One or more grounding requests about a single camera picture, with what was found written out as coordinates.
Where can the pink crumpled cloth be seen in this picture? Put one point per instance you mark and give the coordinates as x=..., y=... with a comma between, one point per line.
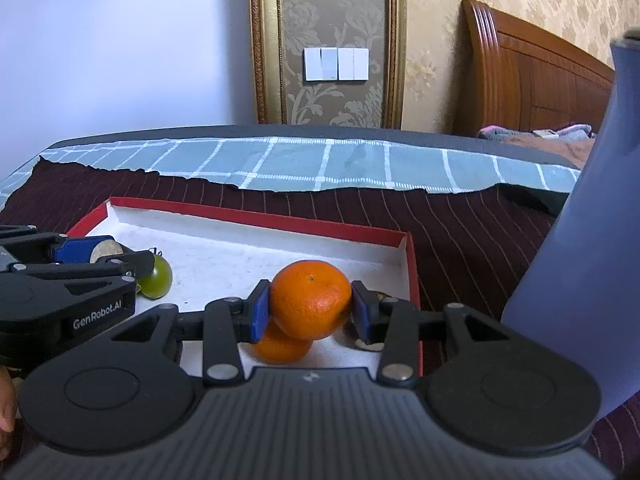
x=492, y=131

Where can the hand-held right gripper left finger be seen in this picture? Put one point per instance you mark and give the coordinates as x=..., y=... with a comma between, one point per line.
x=260, y=310

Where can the wooden bed headboard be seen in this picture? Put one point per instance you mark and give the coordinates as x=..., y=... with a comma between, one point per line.
x=525, y=75

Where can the orange tangerine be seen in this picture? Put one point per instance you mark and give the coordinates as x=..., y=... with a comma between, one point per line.
x=280, y=350
x=310, y=300

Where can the white wall switch panel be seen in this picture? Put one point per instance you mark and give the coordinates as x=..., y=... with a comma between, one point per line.
x=320, y=64
x=353, y=63

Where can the brown blanket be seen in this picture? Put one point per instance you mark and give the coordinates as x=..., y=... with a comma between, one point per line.
x=555, y=150

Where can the gold framed wall panel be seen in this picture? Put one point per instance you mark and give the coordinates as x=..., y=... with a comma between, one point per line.
x=330, y=10

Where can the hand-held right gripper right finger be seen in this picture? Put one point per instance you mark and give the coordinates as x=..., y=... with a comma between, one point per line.
x=362, y=310

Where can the green tomato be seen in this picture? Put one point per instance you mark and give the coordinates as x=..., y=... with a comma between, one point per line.
x=160, y=276

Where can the red cardboard box tray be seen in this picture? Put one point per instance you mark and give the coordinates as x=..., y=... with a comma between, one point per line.
x=225, y=240

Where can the dark maroon striped cloth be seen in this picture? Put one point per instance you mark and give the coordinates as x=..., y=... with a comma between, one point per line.
x=475, y=240

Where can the blue plaid sheet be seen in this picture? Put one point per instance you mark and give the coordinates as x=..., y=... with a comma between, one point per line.
x=300, y=160

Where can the small white remote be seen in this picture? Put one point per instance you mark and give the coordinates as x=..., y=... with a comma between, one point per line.
x=546, y=134

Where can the person's left hand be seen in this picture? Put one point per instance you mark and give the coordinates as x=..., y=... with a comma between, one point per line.
x=7, y=400

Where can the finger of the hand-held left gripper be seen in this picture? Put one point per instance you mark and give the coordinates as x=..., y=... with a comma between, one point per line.
x=130, y=264
x=75, y=249

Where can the blue electric kettle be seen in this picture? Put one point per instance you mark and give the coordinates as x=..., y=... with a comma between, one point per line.
x=590, y=260

